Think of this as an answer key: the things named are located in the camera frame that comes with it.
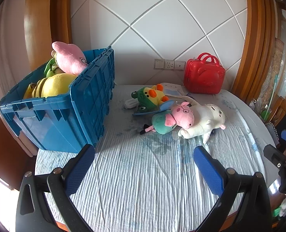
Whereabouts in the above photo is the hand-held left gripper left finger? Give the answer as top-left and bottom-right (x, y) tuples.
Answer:
(15, 144), (96, 232)

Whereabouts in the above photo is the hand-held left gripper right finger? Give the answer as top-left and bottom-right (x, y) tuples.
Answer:
(193, 146), (271, 232)

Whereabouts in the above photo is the white cat plush toy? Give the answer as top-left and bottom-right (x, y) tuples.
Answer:
(177, 95), (227, 144)

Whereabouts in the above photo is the pink pig plush toy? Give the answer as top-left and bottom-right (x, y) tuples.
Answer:
(140, 101), (195, 136)

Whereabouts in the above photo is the blue plastic crate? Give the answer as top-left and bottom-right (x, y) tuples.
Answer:
(0, 46), (116, 154)

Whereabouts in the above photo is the light blue toy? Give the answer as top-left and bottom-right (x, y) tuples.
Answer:
(133, 100), (175, 116)

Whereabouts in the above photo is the yellow duck plush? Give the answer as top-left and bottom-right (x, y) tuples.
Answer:
(131, 83), (170, 113)

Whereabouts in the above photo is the checkered cloth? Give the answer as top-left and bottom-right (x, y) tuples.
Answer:
(265, 122), (282, 143)

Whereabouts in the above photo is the wooden chair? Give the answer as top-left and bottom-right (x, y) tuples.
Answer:
(266, 95), (286, 124)

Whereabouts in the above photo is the green pole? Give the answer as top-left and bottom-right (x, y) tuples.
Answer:
(264, 75), (279, 116)

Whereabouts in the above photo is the dark wooden cabinet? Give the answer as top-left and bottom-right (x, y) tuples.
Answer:
(0, 113), (38, 190)

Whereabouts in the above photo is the white power adapter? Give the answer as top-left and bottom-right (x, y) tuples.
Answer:
(124, 99), (140, 109)

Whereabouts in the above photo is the white paper booklet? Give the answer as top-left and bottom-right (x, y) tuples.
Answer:
(158, 83), (189, 99)

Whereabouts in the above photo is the yellow striped plush toy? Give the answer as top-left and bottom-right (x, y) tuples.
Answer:
(23, 73), (78, 99)

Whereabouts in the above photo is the red toy suitcase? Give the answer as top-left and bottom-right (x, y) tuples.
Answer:
(183, 52), (226, 95)

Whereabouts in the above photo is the green plush toy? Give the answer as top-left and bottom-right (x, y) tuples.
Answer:
(43, 57), (61, 78)

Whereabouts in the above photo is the pale curtain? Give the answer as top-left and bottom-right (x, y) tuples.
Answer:
(0, 5), (34, 95)

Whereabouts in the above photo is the wooden headboard frame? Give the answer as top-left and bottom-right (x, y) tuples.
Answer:
(231, 0), (277, 103)
(24, 0), (73, 73)

